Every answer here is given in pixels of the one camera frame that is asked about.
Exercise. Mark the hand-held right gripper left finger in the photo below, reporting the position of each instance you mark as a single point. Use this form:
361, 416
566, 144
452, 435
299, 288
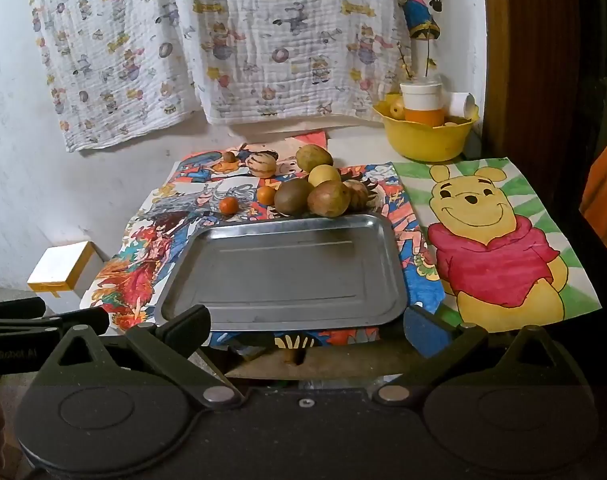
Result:
186, 327

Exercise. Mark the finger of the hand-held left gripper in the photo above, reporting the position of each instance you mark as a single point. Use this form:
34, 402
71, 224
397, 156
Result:
13, 308
83, 321

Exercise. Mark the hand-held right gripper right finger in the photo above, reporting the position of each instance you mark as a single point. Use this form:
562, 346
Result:
423, 330

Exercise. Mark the metal tray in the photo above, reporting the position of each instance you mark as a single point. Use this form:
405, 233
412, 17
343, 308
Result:
283, 275

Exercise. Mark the small orange tangerine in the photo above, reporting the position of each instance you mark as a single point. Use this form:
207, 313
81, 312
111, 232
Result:
266, 195
229, 205

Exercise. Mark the striped pepino melon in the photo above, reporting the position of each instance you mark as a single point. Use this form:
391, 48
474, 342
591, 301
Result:
358, 195
262, 165

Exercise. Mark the brownish mango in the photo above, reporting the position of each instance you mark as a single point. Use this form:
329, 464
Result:
328, 199

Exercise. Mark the brown sapodilla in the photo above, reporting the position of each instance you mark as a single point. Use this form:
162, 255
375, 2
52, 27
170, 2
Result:
292, 196

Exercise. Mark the small brown round fruit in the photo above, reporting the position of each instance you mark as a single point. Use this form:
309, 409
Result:
228, 156

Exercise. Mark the yellow lemon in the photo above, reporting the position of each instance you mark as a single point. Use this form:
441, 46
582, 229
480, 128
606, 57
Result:
324, 175

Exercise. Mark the green yellow mango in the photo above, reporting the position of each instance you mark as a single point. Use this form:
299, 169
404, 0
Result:
313, 157

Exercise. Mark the white and yellow box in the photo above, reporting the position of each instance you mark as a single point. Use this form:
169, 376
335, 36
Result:
58, 267

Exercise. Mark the yellow bear drawing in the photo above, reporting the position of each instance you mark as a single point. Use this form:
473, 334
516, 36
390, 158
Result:
483, 240

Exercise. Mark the shouting black-haired boy drawing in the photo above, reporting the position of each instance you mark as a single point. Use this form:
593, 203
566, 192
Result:
403, 210

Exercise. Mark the yellow plastic bowl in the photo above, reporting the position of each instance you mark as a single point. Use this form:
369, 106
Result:
423, 140

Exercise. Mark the yellow fruit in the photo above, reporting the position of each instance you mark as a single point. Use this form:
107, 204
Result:
396, 108

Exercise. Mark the white and orange cup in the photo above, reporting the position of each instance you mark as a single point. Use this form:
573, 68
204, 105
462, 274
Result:
422, 102

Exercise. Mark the white paper roll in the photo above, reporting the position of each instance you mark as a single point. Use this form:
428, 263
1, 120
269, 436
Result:
461, 104

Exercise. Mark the orange cloth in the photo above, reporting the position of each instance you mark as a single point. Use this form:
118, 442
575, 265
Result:
606, 190

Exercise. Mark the yellow flower twig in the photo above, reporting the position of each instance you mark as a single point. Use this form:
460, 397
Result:
412, 62

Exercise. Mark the printed blanket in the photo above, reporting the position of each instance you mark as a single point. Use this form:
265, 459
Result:
208, 45

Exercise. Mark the wooden door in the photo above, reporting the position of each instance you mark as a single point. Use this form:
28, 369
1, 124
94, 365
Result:
538, 60

